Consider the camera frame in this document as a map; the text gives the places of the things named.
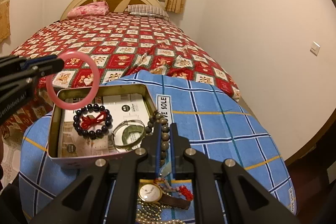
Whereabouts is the silver metal bangle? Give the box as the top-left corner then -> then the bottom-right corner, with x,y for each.
112,119 -> 145,150

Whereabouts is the striped grey pillow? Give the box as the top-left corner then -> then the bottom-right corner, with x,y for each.
125,4 -> 169,18

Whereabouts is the red coral bead string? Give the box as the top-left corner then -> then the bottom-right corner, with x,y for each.
153,177 -> 194,201

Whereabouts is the gold wrist watch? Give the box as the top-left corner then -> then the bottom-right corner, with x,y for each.
138,183 -> 191,210

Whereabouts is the pink jade bangle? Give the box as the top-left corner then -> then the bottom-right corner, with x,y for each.
46,51 -> 100,110

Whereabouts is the light green jade pendant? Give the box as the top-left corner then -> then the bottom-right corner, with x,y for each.
159,162 -> 172,177

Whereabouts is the white wall switch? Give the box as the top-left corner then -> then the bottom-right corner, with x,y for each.
310,41 -> 321,56

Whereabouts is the pink floral pillow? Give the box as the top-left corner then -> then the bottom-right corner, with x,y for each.
67,2 -> 109,18

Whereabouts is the dark bead bracelet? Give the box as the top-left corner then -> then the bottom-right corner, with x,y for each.
72,103 -> 113,140

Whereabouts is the pink metal tin box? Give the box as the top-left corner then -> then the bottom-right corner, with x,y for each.
48,84 -> 157,169

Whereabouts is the white card in tin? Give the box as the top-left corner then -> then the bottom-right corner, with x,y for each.
58,93 -> 149,157

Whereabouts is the gold bead necklace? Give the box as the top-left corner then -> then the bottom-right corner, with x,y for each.
135,199 -> 162,224

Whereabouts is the red cord dark pendant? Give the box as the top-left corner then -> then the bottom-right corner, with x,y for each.
81,111 -> 106,128

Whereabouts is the red patterned bed sheet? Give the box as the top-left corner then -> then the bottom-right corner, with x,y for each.
0,11 -> 241,139

